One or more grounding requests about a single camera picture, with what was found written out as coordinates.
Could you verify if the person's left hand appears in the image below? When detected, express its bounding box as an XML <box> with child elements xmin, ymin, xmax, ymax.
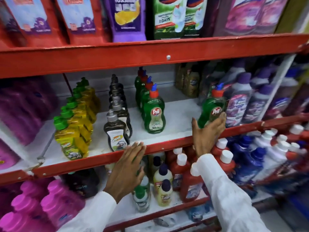
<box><xmin>103</xmin><ymin>142</ymin><xmax>147</xmax><ymax>204</ymax></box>

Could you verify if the person's right hand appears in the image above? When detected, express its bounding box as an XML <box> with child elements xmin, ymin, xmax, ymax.
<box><xmin>191</xmin><ymin>112</ymin><xmax>227</xmax><ymax>159</ymax></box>

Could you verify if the green dish soap bottle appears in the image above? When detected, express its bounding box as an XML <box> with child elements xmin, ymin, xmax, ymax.
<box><xmin>137</xmin><ymin>70</ymin><xmax>148</xmax><ymax>104</ymax></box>
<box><xmin>197</xmin><ymin>82</ymin><xmax>227</xmax><ymax>130</ymax></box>
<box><xmin>134</xmin><ymin>67</ymin><xmax>144</xmax><ymax>99</ymax></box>
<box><xmin>142</xmin><ymin>83</ymin><xmax>166</xmax><ymax>135</ymax></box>
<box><xmin>141</xmin><ymin>76</ymin><xmax>154</xmax><ymax>111</ymax></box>

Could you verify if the person's right forearm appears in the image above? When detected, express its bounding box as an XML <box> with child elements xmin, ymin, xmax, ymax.
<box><xmin>195</xmin><ymin>153</ymin><xmax>271</xmax><ymax>232</ymax></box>

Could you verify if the person's left forearm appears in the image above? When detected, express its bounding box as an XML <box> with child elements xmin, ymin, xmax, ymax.
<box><xmin>57</xmin><ymin>191</ymin><xmax>118</xmax><ymax>232</ymax></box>

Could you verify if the clear bottle green cap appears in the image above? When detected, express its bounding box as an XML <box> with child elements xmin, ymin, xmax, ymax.
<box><xmin>132</xmin><ymin>185</ymin><xmax>150</xmax><ymax>213</ymax></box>
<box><xmin>139</xmin><ymin>175</ymin><xmax>151</xmax><ymax>191</ymax></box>

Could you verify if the yellow bottle dark cap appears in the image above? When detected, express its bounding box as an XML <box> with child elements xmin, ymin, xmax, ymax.
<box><xmin>156</xmin><ymin>179</ymin><xmax>173</xmax><ymax>207</ymax></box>
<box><xmin>151</xmin><ymin>156</ymin><xmax>162</xmax><ymax>178</ymax></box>
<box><xmin>153</xmin><ymin>163</ymin><xmax>174</xmax><ymax>189</ymax></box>

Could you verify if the group of olive brown pouches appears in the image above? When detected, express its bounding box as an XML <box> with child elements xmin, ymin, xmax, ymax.
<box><xmin>175</xmin><ymin>62</ymin><xmax>201</xmax><ymax>98</ymax></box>

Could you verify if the group of red white-capped bottles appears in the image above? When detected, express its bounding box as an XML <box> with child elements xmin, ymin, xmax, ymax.
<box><xmin>166</xmin><ymin>138</ymin><xmax>236</xmax><ymax>204</ymax></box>

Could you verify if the row of dark grey-capped bottles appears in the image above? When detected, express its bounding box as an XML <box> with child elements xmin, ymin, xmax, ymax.
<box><xmin>103</xmin><ymin>74</ymin><xmax>133</xmax><ymax>152</ymax></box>

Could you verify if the black pouch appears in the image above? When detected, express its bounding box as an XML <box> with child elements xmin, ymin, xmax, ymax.
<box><xmin>61</xmin><ymin>167</ymin><xmax>100</xmax><ymax>199</ymax></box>

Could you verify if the group of purple-capped cleaner bottles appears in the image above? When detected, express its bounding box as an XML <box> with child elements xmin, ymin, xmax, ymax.
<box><xmin>218</xmin><ymin>57</ymin><xmax>309</xmax><ymax>128</ymax></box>

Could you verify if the blue pouch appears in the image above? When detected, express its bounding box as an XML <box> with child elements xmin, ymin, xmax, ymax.
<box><xmin>185</xmin><ymin>205</ymin><xmax>206</xmax><ymax>222</ymax></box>

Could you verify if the group of blue white-capped bottles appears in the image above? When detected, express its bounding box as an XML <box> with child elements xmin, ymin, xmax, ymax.
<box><xmin>226</xmin><ymin>124</ymin><xmax>309</xmax><ymax>192</ymax></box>

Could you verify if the row of yellow green-capped bottles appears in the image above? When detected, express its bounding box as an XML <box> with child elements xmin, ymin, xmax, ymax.
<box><xmin>53</xmin><ymin>77</ymin><xmax>101</xmax><ymax>160</ymax></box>

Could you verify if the group of pink plastic bottles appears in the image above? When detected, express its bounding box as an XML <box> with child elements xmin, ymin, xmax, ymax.
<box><xmin>0</xmin><ymin>178</ymin><xmax>86</xmax><ymax>232</ymax></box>

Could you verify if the red metal shelving rack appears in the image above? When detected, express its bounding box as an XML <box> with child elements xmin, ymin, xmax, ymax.
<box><xmin>0</xmin><ymin>33</ymin><xmax>309</xmax><ymax>232</ymax></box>

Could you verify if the pink floral refill pouch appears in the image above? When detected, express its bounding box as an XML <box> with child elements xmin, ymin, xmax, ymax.
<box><xmin>223</xmin><ymin>0</ymin><xmax>268</xmax><ymax>36</ymax></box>
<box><xmin>256</xmin><ymin>0</ymin><xmax>290</xmax><ymax>34</ymax></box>

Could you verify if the purple refill pouch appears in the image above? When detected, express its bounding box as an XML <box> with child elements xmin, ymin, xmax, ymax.
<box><xmin>104</xmin><ymin>0</ymin><xmax>147</xmax><ymax>43</ymax></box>

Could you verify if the stack of magenta pouches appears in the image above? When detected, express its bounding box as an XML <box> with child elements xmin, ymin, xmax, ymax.
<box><xmin>0</xmin><ymin>77</ymin><xmax>59</xmax><ymax>171</ymax></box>

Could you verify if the white shelf upright post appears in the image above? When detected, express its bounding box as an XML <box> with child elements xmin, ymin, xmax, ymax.
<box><xmin>259</xmin><ymin>54</ymin><xmax>298</xmax><ymax>121</ymax></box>

